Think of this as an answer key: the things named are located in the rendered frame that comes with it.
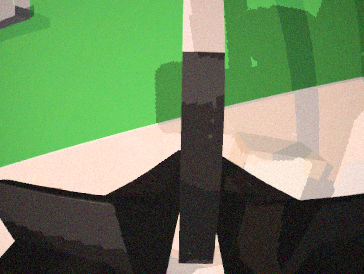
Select red golf putter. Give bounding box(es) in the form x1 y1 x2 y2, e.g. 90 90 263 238
178 0 226 265

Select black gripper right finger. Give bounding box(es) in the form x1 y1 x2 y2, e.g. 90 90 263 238
217 156 364 274

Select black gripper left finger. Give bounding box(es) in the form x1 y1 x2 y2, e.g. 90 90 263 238
0 150 181 274

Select green rectangular mat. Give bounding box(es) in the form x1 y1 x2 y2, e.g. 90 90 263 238
0 0 363 168

